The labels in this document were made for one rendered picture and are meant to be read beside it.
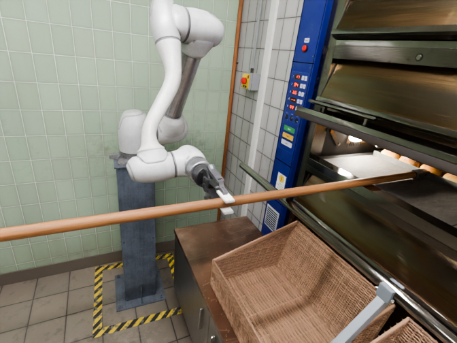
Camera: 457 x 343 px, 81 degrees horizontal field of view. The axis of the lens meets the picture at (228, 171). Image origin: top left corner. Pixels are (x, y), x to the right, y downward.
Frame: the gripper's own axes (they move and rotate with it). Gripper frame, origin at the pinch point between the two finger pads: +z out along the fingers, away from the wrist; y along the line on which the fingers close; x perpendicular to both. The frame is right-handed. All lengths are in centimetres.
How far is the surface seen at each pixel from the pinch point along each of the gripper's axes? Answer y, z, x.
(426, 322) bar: 3, 48, -22
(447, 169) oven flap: -20, 31, -45
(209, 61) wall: -34, -121, -39
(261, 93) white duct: -21, -79, -58
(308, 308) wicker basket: 60, 4, -46
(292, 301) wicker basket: 61, -1, -42
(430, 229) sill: 3, 28, -60
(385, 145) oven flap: -21, 13, -45
